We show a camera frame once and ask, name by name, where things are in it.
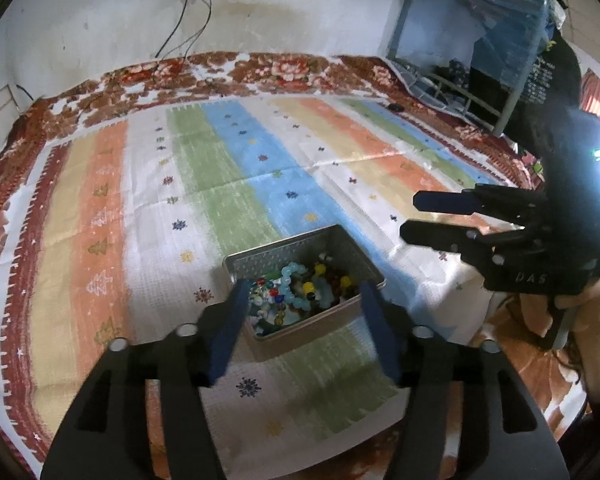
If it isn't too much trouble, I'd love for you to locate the light blue bead bracelet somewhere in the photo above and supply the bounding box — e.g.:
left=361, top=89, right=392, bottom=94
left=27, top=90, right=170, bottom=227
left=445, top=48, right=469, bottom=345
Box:
left=272, top=261, right=332, bottom=322

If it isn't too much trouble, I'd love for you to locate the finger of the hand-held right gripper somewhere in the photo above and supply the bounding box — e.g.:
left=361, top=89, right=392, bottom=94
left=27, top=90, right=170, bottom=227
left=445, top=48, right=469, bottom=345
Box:
left=413, top=184, right=549, bottom=229
left=399, top=220, right=532, bottom=274

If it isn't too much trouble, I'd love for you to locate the red curtain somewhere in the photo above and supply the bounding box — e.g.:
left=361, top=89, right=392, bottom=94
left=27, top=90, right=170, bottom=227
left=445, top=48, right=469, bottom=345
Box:
left=579, top=70, right=600, bottom=127

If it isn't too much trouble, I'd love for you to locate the black hanging garment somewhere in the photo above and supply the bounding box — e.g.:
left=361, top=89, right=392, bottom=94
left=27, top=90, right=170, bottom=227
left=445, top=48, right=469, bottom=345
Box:
left=500, top=25, right=587, bottom=161

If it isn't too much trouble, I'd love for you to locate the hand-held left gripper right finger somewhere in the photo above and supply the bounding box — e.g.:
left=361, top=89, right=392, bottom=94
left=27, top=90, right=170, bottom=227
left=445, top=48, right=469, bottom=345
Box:
left=357, top=279, right=571, bottom=480

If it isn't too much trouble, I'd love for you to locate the yellow and dark bead bracelet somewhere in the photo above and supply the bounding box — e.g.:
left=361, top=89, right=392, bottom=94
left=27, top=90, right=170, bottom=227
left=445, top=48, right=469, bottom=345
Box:
left=301, top=261, right=357, bottom=302

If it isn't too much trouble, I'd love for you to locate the multicoloured glass bead bracelet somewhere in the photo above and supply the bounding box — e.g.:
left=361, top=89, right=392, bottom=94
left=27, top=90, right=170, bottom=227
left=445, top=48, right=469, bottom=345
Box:
left=252, top=277, right=292, bottom=327

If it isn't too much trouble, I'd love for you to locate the person's right hand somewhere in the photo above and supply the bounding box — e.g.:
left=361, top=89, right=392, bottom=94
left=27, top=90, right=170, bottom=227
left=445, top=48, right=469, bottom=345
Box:
left=554, top=275, right=600, bottom=322

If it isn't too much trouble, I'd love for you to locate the blue metal frame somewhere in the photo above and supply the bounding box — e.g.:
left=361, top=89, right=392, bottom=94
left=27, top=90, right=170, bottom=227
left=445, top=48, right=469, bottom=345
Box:
left=384, top=0, right=556, bottom=137

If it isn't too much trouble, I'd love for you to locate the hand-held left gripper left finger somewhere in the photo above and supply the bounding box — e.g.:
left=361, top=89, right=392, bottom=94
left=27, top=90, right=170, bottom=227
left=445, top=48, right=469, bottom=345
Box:
left=40, top=279, right=252, bottom=480

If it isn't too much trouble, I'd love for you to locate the white cable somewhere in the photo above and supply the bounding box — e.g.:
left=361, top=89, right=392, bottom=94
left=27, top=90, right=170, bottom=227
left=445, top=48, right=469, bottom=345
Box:
left=182, top=0, right=214, bottom=60

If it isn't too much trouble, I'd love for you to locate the striped pastel blanket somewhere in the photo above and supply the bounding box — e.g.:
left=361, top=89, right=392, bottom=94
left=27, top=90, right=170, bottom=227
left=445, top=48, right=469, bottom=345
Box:
left=0, top=95, right=527, bottom=480

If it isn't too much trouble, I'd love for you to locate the silver metal tin box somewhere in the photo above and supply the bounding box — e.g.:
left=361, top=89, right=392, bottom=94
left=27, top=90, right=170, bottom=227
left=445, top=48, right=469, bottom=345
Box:
left=222, top=225, right=386, bottom=344

